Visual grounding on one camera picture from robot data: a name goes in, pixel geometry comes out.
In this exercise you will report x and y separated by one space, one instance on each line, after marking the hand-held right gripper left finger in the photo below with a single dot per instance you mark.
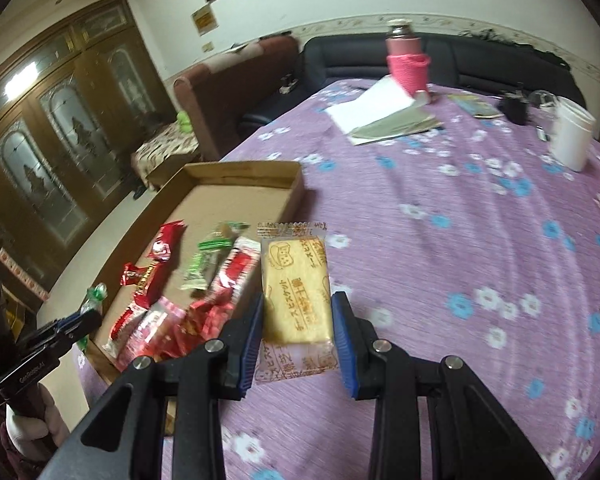
252 340

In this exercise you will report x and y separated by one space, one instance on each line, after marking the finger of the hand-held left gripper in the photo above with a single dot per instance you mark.
75 324

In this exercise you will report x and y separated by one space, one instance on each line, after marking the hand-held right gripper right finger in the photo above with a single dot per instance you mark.
342 340

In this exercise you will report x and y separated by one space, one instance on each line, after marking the green white candy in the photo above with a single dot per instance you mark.
95 299

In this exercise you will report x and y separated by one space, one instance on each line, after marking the white red snack packet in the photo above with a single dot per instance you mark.
125 325

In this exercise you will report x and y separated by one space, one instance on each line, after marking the red gold snack packet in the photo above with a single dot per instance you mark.
200 325

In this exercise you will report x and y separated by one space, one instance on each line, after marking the yellow biscuit packet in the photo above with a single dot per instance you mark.
295 290

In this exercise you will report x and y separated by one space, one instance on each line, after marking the long red snack packet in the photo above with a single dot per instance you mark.
235 270

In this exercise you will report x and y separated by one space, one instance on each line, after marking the pink snack packet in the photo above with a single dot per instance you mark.
155 330

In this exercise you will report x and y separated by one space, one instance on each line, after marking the red brown candy wrapper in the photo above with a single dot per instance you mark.
142 277

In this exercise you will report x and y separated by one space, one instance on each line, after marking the green snack packet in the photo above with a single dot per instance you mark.
202 262

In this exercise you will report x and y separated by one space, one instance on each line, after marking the small red snack packet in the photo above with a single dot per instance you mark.
164 242

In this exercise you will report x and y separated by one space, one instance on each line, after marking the shallow cardboard box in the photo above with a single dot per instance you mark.
240 200

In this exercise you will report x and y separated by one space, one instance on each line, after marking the person's left forearm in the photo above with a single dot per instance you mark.
0 460

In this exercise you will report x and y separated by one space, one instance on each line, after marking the person's left hand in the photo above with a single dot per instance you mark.
30 430

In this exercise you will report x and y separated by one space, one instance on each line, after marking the purple floral tablecloth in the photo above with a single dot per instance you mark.
430 260

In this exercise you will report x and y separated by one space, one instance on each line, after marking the wooden glass doors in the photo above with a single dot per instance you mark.
70 135

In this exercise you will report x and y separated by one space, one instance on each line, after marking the floral seat cushion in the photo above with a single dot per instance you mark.
165 152

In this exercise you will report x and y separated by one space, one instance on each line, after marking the grey green booklet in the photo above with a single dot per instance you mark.
395 127

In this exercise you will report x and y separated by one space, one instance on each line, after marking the green cloth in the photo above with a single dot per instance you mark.
183 121

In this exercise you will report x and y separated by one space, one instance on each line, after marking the white paper sheet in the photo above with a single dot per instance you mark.
370 102

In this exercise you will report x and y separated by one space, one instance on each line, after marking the brown armchair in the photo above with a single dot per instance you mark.
215 90

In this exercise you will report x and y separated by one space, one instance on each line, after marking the black silver buckle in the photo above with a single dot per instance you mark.
289 85

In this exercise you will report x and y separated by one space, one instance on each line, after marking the colourful paper leaflet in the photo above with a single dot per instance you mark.
475 106

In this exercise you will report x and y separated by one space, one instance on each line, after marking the pink bottle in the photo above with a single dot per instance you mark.
407 65

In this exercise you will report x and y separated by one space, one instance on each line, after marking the black leather sofa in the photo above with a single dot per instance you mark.
350 55

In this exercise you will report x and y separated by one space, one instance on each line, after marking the small black white object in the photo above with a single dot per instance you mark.
542 133

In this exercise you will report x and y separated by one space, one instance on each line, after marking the black key pouch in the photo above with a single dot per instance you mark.
514 107

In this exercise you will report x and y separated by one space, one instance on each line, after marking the white cup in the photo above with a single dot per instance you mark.
572 135

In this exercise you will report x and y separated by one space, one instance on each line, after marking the clear glass jar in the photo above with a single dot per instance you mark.
542 99

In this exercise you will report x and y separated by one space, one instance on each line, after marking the white wall socket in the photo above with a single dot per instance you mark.
207 46

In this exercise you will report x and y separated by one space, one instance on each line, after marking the yellow wall notice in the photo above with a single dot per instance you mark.
204 19

